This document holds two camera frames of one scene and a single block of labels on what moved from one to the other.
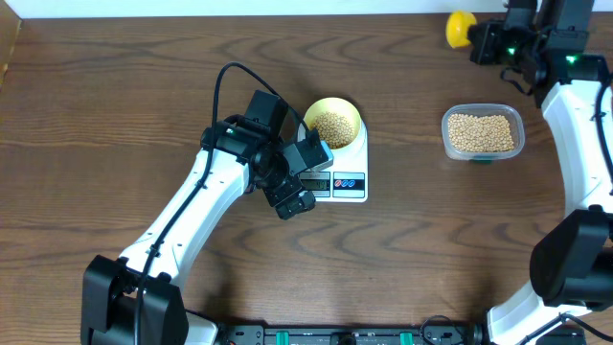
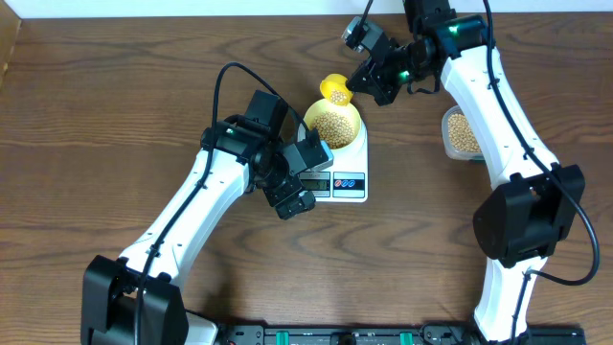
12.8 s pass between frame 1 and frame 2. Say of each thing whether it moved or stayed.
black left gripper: stayed
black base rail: stayed
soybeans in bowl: stayed
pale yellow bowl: stayed
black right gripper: moved
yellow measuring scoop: moved
